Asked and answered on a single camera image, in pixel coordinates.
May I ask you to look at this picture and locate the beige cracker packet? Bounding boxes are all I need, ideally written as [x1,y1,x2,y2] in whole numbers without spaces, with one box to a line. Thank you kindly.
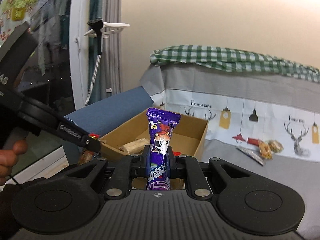
[119,138,149,154]

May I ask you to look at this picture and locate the small orange candy packet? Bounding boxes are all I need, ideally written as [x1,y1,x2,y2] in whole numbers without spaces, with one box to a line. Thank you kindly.
[78,133,101,166]

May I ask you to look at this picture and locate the purple snack packet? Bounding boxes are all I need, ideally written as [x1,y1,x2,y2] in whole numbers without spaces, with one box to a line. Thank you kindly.
[146,108,181,191]

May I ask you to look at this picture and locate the red snack packet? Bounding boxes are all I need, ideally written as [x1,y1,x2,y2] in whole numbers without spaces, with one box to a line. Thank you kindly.
[173,151,181,156]
[247,138,260,146]

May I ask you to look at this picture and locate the left hand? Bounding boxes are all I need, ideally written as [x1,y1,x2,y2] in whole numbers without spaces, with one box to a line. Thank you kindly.
[0,139,28,186]

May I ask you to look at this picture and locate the brown cardboard box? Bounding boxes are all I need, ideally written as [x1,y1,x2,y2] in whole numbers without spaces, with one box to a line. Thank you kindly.
[106,108,211,197]

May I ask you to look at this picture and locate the silver striped snack packet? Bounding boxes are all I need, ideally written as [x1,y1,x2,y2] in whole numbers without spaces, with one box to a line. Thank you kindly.
[236,146,265,166]

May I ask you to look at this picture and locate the flat red snack packet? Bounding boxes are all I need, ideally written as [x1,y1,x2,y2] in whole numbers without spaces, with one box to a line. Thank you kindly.
[247,138,260,146]

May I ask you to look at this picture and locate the orange nut snack packet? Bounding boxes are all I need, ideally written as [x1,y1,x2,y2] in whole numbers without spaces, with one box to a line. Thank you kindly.
[258,140,272,159]

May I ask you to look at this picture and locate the clear green snack packet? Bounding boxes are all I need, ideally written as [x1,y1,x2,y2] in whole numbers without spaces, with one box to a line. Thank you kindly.
[267,140,284,153]

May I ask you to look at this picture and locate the grey printed sofa cover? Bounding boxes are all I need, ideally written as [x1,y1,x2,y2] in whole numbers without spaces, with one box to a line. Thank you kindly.
[140,65,319,239]

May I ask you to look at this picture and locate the black garment steamer head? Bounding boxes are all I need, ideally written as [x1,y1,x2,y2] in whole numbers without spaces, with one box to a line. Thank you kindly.
[87,18,104,55]

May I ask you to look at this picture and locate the green checkered cloth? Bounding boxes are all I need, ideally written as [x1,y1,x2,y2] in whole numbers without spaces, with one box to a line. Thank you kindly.
[150,45,319,83]

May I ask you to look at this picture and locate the grey curtain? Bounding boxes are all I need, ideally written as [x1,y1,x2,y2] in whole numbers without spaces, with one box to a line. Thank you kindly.
[89,0,122,104]

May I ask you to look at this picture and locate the braided steamer hose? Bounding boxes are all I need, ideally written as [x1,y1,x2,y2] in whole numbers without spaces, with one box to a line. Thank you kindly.
[83,54,102,108]

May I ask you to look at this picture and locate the white door frame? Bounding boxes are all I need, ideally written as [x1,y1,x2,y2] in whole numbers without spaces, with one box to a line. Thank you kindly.
[69,0,89,110]

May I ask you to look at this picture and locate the white wall hook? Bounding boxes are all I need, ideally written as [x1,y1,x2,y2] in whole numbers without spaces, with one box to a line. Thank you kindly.
[84,22,130,38]

